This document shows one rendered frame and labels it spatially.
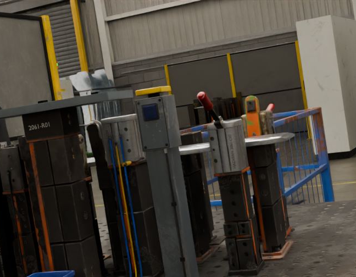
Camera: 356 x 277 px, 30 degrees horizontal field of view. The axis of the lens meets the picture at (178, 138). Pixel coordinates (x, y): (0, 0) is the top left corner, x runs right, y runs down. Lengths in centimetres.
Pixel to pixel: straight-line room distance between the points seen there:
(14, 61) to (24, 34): 29
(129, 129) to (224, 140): 24
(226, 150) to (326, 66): 797
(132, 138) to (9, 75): 350
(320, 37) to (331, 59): 34
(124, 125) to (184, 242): 34
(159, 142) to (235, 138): 21
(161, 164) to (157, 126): 8
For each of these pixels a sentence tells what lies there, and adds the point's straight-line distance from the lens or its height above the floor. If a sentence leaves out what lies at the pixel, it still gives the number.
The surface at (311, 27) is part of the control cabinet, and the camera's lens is 952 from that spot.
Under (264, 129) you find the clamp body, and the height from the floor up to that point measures 101.
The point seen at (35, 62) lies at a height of 161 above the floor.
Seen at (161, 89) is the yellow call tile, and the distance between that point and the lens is 139.
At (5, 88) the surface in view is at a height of 142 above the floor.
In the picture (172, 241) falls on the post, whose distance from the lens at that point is 143.
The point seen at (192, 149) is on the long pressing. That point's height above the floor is 100.
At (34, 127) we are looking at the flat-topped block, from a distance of 152.
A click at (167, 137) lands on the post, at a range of 139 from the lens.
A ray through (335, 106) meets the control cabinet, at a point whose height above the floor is 74.
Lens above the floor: 112
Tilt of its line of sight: 3 degrees down
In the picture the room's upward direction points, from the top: 9 degrees counter-clockwise
